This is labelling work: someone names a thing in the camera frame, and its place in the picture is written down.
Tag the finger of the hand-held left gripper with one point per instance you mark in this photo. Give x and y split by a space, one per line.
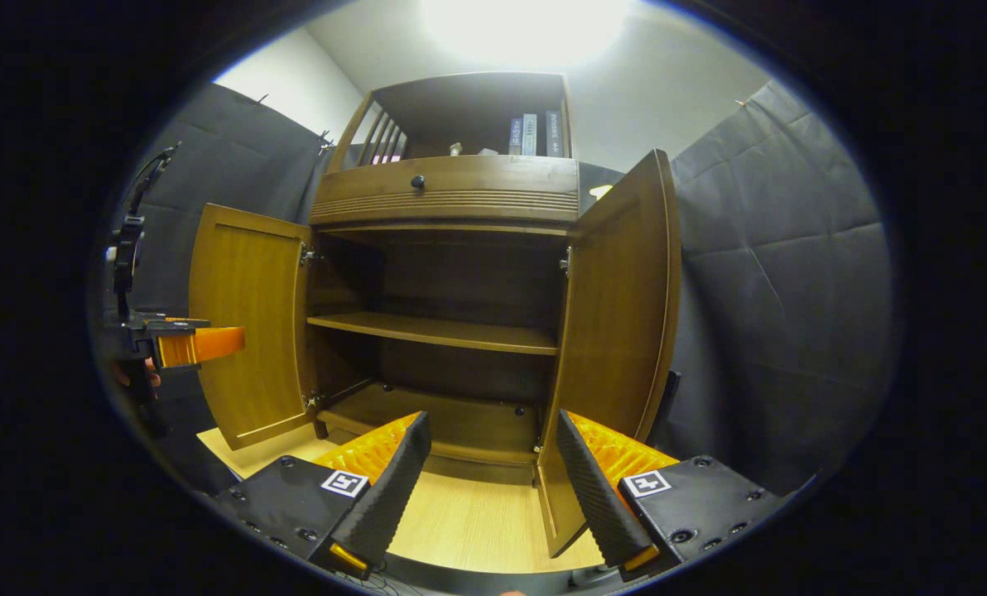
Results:
204 343

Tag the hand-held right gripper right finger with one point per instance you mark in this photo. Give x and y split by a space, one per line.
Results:
597 497

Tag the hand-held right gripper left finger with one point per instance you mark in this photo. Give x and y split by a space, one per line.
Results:
394 497

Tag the wooden shoe cabinet door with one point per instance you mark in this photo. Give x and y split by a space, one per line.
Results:
618 331
249 323

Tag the wooden double-door shoe cabinet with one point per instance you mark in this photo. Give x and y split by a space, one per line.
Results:
460 281

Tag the black backdrop cloth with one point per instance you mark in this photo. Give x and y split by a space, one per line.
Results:
792 290

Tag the wooden drawer with black knob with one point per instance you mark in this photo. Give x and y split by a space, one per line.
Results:
493 178

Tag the black book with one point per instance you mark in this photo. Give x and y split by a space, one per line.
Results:
554 134

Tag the grey spine book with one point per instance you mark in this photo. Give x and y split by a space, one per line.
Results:
530 135

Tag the dark blue book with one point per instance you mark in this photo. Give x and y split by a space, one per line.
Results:
515 136

